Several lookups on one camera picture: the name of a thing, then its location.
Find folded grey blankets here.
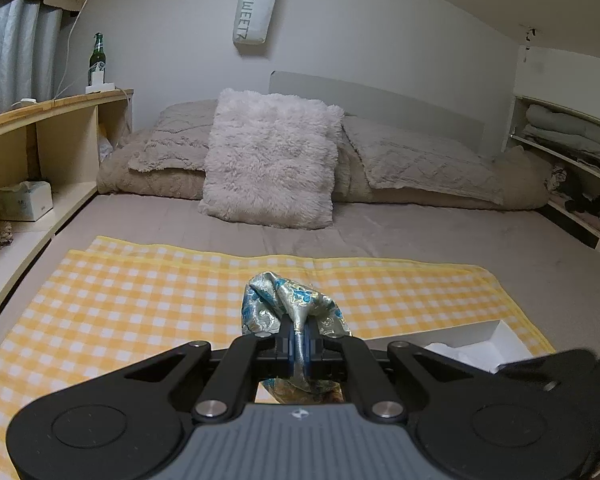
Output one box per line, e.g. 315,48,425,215
522,104,600,167

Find white crumpled bag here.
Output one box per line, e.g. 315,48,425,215
98,127,116,162

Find white bottle stand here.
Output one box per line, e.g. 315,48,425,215
85,71,116,94

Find pale tissue box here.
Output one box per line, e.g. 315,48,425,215
0,181,53,223

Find fluffy cream pillow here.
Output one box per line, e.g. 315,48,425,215
198,88,345,231

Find white storage shelf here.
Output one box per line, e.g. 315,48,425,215
500,45,600,267

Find grey bed mattress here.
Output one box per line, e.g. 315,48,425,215
50,192,600,356

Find white cardboard box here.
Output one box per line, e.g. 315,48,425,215
415,319,537,376

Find wooden bedside shelf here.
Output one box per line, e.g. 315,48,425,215
0,89,135,341

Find tan rolled comforter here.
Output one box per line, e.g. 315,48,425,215
96,125,551,211

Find blue gold brocade pouch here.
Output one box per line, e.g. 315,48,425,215
240,270,353,406

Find dark clothing pile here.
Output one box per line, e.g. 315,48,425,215
545,164,600,221

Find white paper bag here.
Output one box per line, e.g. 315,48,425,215
233,0,279,56

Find yellow checkered cloth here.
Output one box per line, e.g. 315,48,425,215
0,235,556,480

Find grey window curtain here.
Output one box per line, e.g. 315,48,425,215
0,0,63,113

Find green glass bottle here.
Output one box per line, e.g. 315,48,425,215
89,32,106,86

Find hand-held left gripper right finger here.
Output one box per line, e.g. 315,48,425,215
301,314,483,421

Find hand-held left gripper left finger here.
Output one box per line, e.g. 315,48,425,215
117,314,302,423

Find white charging cable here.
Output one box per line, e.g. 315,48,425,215
54,0,106,101

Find white bed headboard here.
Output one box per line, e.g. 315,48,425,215
269,71,486,158

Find beige quilted pillow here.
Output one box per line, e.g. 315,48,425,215
341,116,506,206
127,100,219,173

